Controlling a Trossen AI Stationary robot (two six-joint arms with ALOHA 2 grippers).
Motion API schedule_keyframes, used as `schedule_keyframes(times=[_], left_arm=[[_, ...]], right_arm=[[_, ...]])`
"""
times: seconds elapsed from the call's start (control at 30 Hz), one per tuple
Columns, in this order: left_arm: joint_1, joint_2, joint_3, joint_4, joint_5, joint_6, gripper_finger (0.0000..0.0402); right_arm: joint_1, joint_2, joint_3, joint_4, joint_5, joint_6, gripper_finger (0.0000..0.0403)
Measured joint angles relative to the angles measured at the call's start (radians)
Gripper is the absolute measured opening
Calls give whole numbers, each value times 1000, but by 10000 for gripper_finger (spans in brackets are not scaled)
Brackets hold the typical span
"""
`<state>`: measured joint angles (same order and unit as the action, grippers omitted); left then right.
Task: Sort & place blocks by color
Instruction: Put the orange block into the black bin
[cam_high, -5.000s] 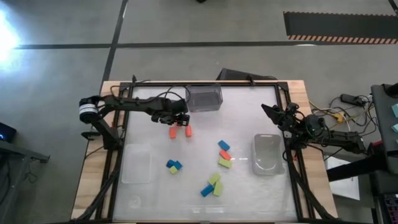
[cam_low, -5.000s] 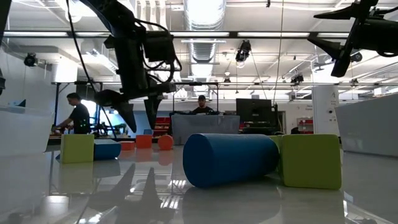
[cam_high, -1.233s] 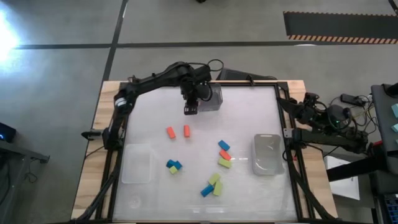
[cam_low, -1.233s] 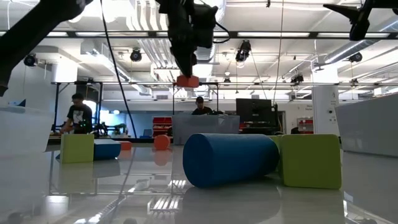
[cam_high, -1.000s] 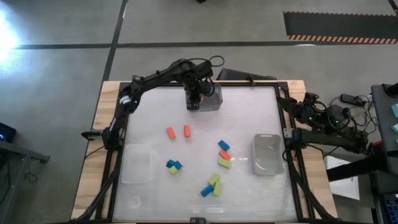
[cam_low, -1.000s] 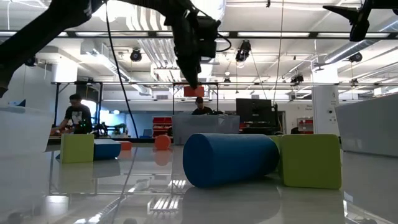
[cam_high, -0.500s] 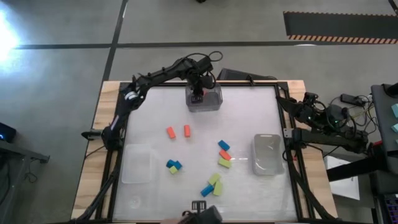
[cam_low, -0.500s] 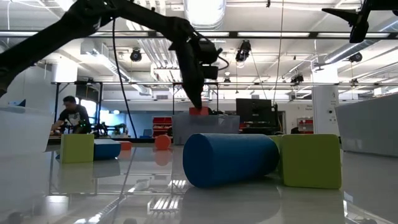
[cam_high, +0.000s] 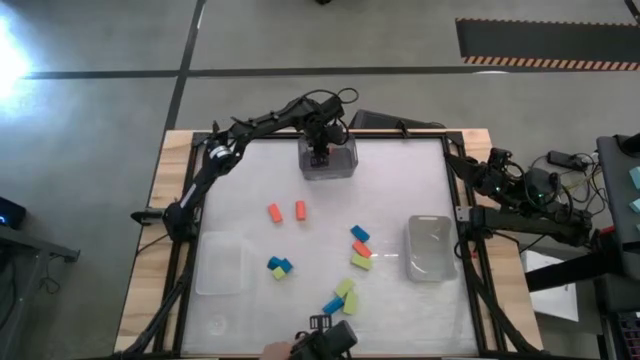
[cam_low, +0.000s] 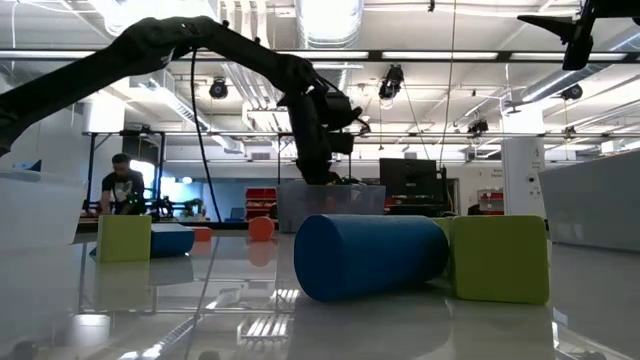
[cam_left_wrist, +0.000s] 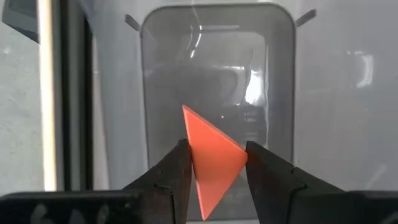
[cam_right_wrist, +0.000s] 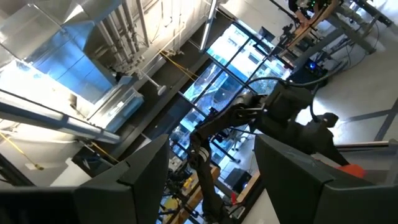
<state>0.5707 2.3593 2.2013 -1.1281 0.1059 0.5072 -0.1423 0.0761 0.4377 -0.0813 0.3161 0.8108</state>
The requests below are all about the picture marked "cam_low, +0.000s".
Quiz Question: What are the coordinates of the white column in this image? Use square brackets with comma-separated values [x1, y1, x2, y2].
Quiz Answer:
[501, 104, 547, 219]

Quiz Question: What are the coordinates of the black monitor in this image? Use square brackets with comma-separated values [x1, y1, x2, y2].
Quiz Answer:
[378, 157, 442, 206]

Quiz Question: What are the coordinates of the black metal frame rig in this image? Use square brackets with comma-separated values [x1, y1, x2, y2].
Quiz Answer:
[81, 128, 168, 222]
[276, 131, 352, 187]

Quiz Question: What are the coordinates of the clear plastic bin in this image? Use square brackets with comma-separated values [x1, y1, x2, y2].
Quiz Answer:
[0, 168, 88, 251]
[276, 181, 387, 235]
[538, 148, 640, 253]

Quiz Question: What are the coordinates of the green foam cube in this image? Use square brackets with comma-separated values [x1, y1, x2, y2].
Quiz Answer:
[96, 214, 153, 265]

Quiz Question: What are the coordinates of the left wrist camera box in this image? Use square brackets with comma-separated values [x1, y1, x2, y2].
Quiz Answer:
[322, 90, 365, 132]

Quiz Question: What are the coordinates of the white ceiling duct pipe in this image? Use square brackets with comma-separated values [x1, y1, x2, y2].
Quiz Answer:
[127, 74, 246, 155]

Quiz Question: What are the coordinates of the orange foam block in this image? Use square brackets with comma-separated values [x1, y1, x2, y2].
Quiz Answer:
[189, 226, 215, 244]

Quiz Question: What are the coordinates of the thin hanging cable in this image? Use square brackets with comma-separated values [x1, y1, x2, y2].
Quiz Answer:
[437, 0, 458, 169]

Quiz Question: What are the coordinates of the red bin shelf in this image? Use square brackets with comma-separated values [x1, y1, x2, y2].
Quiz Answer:
[244, 186, 278, 222]
[477, 188, 505, 217]

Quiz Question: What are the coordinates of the black overhead light bar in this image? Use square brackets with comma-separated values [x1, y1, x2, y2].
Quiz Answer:
[0, 48, 640, 65]

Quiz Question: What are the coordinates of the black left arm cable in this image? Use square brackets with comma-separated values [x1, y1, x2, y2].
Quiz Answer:
[188, 45, 224, 224]

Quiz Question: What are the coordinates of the orange foam cylinder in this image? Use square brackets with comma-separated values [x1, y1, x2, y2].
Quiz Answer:
[247, 215, 276, 243]

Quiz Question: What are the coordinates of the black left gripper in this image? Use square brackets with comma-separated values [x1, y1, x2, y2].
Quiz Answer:
[284, 92, 356, 186]

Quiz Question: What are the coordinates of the blue foam cube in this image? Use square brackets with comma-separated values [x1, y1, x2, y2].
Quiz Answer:
[150, 222, 196, 260]

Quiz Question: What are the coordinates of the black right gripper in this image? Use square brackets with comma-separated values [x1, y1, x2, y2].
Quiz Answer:
[516, 0, 640, 72]

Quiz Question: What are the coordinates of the silver ventilation duct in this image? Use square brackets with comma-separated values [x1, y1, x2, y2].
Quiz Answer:
[293, 0, 365, 94]

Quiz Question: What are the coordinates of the green foam block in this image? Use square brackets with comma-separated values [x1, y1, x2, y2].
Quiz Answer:
[450, 214, 551, 306]
[430, 216, 455, 279]

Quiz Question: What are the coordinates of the person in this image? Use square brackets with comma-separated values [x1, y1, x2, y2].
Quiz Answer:
[98, 152, 147, 217]

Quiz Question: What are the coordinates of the blue foam cylinder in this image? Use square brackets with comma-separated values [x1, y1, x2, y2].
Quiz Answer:
[293, 213, 451, 304]

